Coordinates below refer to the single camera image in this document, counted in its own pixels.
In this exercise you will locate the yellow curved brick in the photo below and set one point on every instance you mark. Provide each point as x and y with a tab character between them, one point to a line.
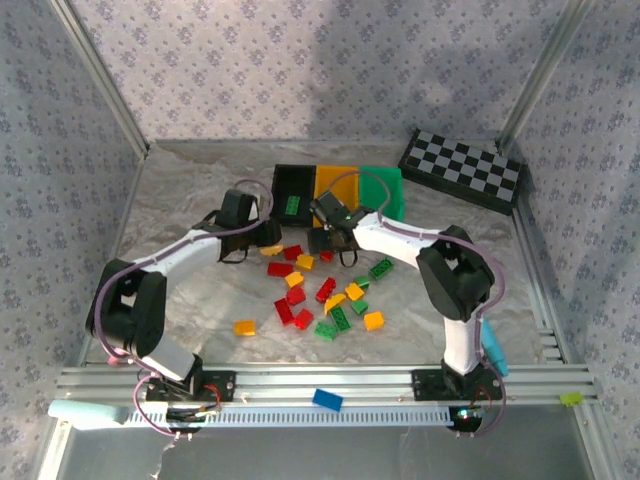
271	250
334	303

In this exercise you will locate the small red brick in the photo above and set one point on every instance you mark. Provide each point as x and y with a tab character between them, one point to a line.
326	256

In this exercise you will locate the red long brick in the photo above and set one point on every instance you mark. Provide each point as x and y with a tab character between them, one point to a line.
284	311
325	290
280	269

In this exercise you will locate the yellow square brick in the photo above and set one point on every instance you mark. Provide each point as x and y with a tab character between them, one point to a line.
304	262
244	328
374	321
294	279
354	292

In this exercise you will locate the green two-by-four brick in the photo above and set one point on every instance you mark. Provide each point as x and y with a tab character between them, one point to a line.
381	268
292	205
340	318

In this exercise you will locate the green square brick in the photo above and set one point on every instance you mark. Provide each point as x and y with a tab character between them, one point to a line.
325	331

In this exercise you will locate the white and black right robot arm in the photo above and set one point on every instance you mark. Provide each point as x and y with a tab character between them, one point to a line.
395	240

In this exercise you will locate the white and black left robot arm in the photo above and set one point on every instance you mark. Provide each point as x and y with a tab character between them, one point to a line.
185	255

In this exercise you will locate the black plastic bin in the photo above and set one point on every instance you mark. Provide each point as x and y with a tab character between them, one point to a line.
295	177

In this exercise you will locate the yellow plastic bin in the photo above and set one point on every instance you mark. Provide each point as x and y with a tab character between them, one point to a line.
332	177

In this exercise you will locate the green plastic bin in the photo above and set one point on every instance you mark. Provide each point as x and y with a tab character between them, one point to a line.
385	192

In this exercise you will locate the black and grey checkerboard box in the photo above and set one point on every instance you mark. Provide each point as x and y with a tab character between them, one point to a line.
460	167

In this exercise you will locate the blue flat brick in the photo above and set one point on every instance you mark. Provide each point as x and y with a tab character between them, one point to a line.
327	400

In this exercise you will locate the black electronics board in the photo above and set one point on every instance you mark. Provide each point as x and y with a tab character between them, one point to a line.
467	417
192	415

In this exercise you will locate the pale blue foam piece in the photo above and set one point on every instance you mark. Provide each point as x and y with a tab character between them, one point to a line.
85	412

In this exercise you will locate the lime green small brick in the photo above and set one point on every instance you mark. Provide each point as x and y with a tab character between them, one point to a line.
571	398

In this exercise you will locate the long aluminium mounting rail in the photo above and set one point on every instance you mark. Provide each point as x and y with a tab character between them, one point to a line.
325	377

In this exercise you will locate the aluminium side rail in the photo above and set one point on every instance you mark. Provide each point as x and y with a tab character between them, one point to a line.
125	220
530	245

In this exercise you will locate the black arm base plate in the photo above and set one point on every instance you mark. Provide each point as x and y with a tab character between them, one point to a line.
225	387
425	385

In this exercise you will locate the aluminium frame post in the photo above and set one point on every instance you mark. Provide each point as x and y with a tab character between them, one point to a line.
545	75
100	80

